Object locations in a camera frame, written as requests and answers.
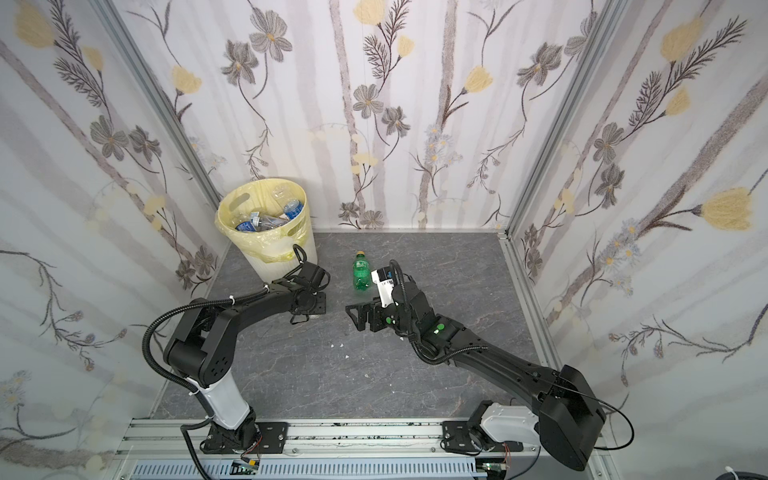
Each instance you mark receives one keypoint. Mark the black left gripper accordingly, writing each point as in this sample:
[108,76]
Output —
[310,294]

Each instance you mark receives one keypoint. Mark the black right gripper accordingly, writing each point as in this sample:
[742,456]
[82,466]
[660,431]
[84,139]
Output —
[374,313]

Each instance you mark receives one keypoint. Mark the small green bottle yellow cap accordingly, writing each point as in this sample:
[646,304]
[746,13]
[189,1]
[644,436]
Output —
[361,272]

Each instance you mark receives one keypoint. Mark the clear bottle blue label blue cap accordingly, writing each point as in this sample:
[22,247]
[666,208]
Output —
[251,222]

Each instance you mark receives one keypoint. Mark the crushed clear bottle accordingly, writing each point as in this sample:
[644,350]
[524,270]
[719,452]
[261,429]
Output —
[267,222]

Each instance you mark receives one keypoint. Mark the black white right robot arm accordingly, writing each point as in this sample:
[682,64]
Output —
[565,416]

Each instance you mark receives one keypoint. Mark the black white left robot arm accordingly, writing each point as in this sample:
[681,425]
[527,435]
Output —
[194,346]

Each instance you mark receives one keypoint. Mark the white bin yellow bag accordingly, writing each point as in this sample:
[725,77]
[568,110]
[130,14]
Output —
[270,253]

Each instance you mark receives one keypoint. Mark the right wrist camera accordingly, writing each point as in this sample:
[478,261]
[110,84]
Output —
[384,280]

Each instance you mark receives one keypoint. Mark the aluminium mounting rail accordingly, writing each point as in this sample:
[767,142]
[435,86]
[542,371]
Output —
[407,448]

